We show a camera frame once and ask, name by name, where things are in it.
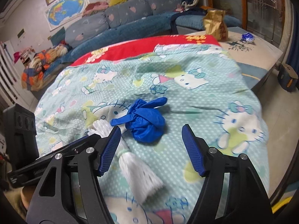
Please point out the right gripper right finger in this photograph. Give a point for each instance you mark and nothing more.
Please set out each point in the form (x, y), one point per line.
(247, 200)

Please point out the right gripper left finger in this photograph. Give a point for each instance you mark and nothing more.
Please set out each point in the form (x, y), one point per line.
(53, 200)

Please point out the yellow rimmed trash bin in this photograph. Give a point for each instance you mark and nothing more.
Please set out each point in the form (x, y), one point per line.
(280, 205)

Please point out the person's left hand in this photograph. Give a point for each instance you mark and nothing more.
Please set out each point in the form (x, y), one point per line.
(26, 195)

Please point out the orange clothes pile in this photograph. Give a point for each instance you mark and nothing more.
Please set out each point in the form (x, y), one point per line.
(33, 76)

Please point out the blue crumpled glove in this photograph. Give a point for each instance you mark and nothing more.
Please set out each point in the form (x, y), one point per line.
(144, 120)

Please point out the Hello Kitty patterned blanket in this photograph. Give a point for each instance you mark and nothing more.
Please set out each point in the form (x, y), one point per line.
(150, 97)

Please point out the blue storage box stool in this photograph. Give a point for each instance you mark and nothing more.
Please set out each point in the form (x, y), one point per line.
(287, 77)

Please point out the coffee table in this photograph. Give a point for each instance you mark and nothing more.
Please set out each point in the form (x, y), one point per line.
(254, 60)

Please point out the red blanket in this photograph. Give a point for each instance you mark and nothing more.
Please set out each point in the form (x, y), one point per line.
(127, 49)

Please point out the blue foil wrapper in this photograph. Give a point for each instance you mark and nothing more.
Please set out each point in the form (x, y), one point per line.
(247, 38)

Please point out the world map poster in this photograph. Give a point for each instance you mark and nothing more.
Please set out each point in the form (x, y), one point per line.
(64, 11)

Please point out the gold paper bag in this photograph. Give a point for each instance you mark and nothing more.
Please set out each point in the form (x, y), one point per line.
(214, 24)

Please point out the wooden glass sliding door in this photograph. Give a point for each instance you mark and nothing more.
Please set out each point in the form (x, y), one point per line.
(264, 18)

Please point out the blue sofa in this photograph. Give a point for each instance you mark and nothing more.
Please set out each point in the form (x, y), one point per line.
(130, 20)

